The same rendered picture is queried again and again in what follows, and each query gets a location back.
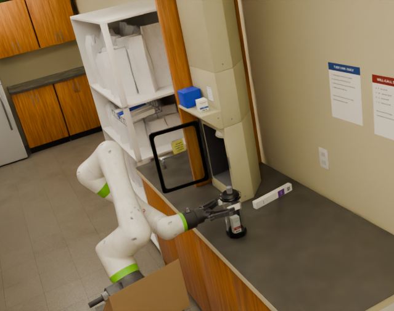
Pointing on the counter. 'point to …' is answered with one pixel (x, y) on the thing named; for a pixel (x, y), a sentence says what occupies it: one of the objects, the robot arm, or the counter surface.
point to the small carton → (201, 104)
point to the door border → (200, 151)
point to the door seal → (158, 161)
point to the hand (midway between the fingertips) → (230, 203)
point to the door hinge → (205, 148)
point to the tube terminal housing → (233, 125)
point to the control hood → (211, 115)
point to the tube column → (210, 34)
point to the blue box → (188, 96)
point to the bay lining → (216, 151)
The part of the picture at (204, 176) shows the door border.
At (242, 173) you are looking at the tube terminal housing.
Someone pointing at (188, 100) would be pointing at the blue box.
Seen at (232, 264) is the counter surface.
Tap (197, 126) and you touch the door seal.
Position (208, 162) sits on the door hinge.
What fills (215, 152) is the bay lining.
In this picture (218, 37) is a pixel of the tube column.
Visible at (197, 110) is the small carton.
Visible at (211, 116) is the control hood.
